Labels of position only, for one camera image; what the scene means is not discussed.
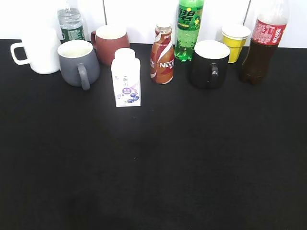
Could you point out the white ceramic mug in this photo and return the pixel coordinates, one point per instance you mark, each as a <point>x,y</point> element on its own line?
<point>41,49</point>

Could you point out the Coca-Cola bottle red label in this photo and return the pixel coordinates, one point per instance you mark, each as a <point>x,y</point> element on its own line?
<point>271,22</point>

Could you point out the green Sprite bottle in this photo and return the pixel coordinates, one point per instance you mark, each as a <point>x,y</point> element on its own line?
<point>188,26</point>

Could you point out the yellow paper cup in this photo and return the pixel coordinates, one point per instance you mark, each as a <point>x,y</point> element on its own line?
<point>235,36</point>

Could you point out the white blueberry yogurt carton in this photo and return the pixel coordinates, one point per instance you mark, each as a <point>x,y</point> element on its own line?
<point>126,77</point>

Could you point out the brown Nestle coffee bottle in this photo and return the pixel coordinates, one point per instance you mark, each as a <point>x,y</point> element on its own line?
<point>162,56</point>

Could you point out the black ceramic mug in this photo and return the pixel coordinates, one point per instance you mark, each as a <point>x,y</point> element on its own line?
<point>209,64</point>

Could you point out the grey ceramic mug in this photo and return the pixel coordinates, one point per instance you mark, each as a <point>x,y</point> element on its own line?
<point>79,65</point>

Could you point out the red-brown ceramic mug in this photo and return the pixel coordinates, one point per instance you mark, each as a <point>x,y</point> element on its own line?
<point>107,39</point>

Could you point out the clear water bottle green label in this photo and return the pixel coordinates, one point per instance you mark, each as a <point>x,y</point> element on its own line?
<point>70,21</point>

